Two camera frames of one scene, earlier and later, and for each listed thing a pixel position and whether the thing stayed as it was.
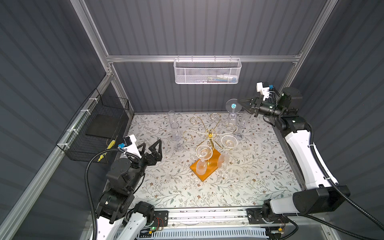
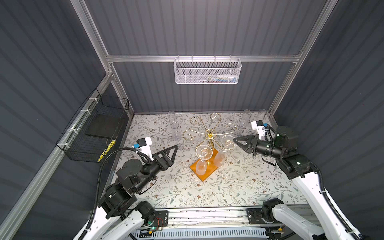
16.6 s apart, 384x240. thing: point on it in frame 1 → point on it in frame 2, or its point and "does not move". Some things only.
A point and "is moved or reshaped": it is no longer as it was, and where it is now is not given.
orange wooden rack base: x=211 y=166 does not move
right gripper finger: x=248 y=106 → x=249 y=144
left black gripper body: x=145 y=160 → x=159 y=166
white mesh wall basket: x=207 y=70 does not move
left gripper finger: x=143 y=145 → x=166 y=150
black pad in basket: x=105 y=125 does not move
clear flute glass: x=233 y=105 is moved or reshaped
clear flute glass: x=176 y=136 does not move
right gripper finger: x=249 y=100 → x=250 y=140
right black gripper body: x=268 y=109 → x=264 y=148
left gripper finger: x=158 y=155 → x=170 y=162
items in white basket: x=221 y=78 does not move
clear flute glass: x=174 y=124 does not move
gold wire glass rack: x=209 y=134 does not move
